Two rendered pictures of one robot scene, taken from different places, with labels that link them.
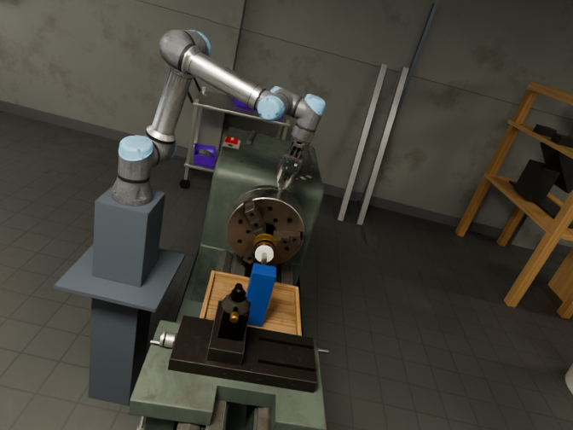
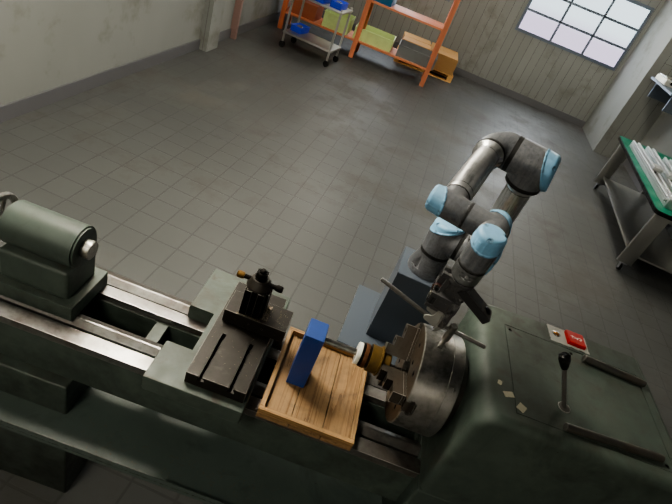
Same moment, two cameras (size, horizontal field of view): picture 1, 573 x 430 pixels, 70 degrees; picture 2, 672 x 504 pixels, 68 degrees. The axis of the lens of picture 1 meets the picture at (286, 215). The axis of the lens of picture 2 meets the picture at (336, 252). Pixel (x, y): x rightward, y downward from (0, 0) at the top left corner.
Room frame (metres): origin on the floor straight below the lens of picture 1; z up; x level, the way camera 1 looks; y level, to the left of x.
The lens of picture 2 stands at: (1.21, -1.07, 2.16)
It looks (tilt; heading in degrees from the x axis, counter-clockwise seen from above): 35 degrees down; 96
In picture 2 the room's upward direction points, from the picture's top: 22 degrees clockwise
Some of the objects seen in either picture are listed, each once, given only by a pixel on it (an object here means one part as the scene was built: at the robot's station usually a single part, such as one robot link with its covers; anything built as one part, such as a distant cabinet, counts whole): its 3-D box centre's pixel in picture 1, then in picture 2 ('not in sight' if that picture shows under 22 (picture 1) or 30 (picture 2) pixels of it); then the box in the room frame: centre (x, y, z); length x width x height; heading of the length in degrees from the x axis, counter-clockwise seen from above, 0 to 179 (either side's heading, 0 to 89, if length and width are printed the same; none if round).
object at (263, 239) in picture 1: (264, 246); (374, 359); (1.32, 0.05, 1.08); 0.09 x 0.09 x 0.09; 8
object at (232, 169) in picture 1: (263, 190); (536, 421); (1.86, 0.14, 1.06); 0.59 x 0.48 x 0.39; 8
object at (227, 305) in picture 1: (236, 301); (260, 281); (0.91, 0.07, 1.14); 0.08 x 0.08 x 0.03
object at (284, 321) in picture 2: (228, 331); (258, 315); (0.93, 0.07, 1.00); 0.20 x 0.10 x 0.05; 8
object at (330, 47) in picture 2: not in sight; (314, 23); (-1.11, 6.28, 0.44); 0.92 x 0.53 x 0.88; 4
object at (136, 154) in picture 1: (136, 156); (445, 236); (1.39, 0.60, 1.27); 0.13 x 0.12 x 0.14; 170
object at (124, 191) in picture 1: (133, 184); (430, 259); (1.38, 0.60, 1.15); 0.15 x 0.15 x 0.10
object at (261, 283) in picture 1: (257, 295); (307, 353); (1.13, 0.02, 1.00); 0.08 x 0.06 x 0.23; 98
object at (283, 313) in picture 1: (252, 306); (317, 383); (1.20, 0.03, 0.89); 0.36 x 0.30 x 0.04; 98
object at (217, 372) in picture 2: (245, 352); (240, 336); (0.91, 0.01, 0.95); 0.43 x 0.18 x 0.04; 98
